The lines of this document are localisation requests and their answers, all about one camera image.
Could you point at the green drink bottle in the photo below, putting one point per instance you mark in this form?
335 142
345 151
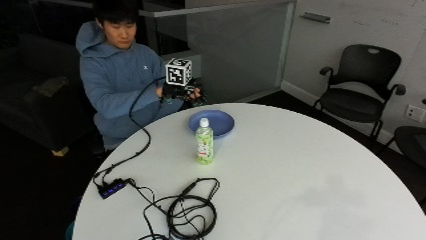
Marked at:
203 143

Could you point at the white wall outlet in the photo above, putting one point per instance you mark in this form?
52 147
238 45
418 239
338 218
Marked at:
415 113

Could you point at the black usb hub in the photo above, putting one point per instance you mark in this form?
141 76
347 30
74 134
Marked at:
110 188

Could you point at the white marker cube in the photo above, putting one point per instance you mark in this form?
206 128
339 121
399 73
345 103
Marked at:
178 72

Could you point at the dark sofa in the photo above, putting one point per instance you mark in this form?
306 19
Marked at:
40 90

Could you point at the blue bowl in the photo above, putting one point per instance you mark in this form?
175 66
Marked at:
211 122

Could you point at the glass partition panel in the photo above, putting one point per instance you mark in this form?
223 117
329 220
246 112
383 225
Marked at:
234 50

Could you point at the black office chair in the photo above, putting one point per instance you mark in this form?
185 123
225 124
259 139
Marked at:
410 143
359 90

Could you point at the the person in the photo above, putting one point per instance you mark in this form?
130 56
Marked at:
116 83

